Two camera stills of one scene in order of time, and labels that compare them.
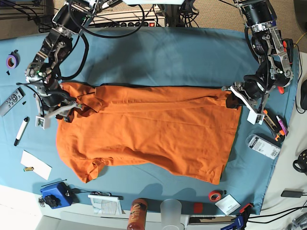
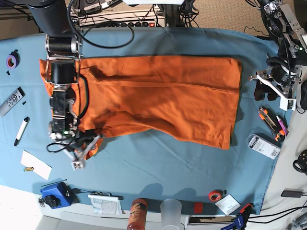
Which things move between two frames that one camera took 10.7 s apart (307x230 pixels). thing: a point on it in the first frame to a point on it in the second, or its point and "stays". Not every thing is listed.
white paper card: [40, 167] stays
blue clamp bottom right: [241, 220] stays
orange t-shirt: [191, 130] to [193, 97]
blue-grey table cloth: [33, 68] stays
